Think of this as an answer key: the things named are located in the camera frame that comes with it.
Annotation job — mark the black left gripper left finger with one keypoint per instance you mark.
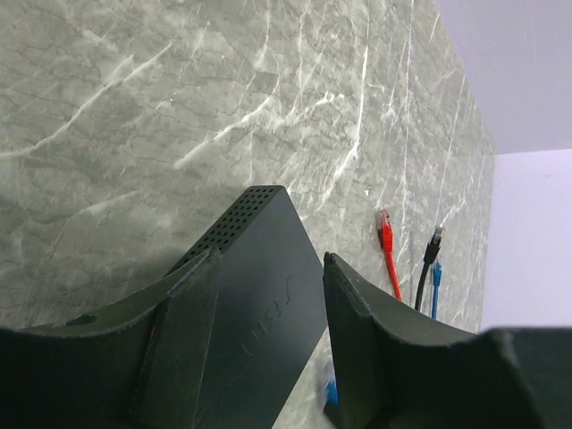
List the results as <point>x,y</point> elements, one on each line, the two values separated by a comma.
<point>137,363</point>

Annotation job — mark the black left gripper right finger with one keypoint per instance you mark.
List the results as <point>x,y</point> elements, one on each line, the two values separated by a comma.
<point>398,368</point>

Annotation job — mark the black network switch box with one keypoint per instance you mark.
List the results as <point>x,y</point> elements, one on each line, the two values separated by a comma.
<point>270,312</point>

